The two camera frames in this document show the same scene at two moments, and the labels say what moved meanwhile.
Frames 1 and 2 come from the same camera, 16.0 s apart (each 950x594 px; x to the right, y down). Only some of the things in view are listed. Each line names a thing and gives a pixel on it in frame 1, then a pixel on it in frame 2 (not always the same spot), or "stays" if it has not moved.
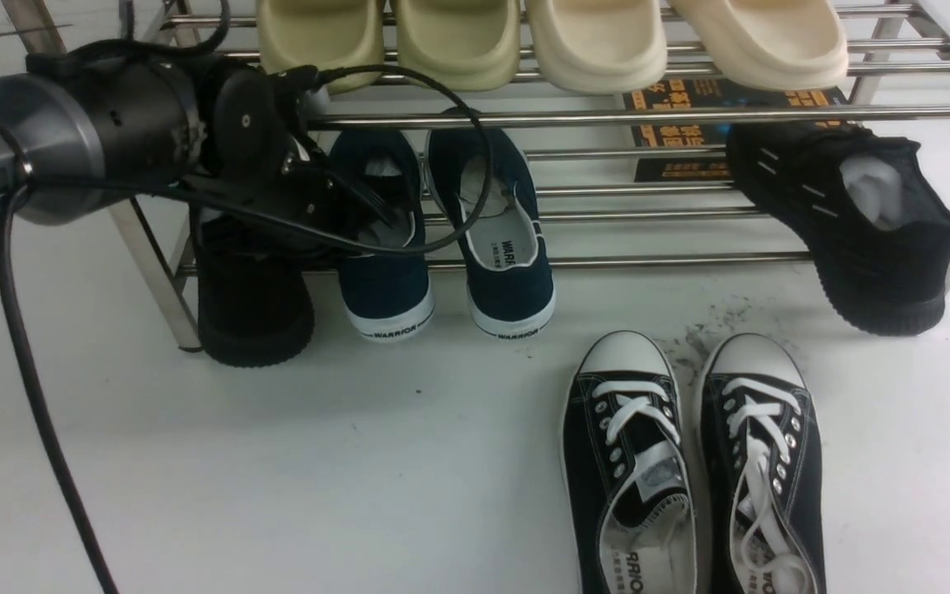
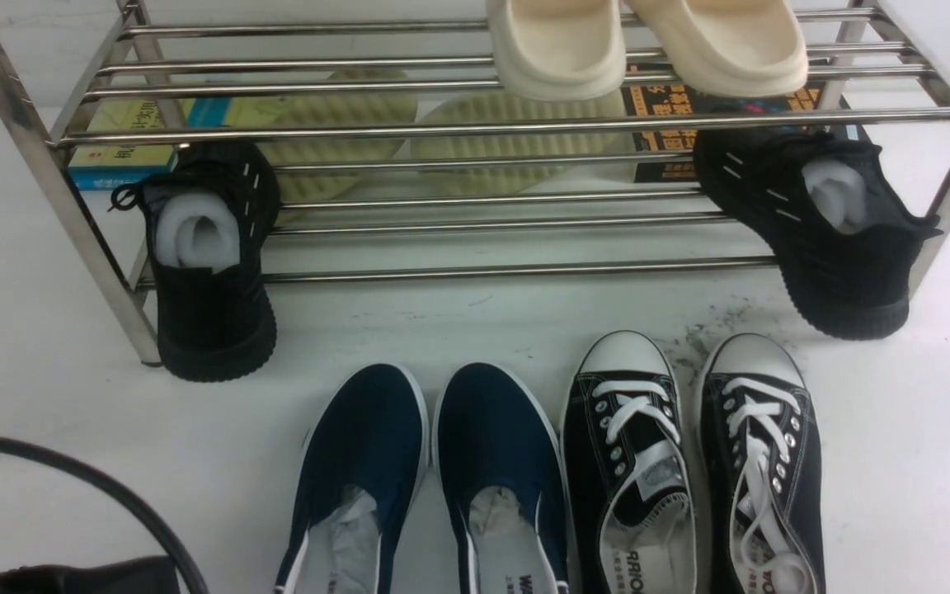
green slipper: (465, 44) to (495, 106)
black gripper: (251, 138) to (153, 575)
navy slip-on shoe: (387, 296) to (364, 455)
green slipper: (327, 34) to (335, 111)
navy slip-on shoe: (507, 274) to (500, 458)
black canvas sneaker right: (764, 470) stays
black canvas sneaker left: (626, 474) stays
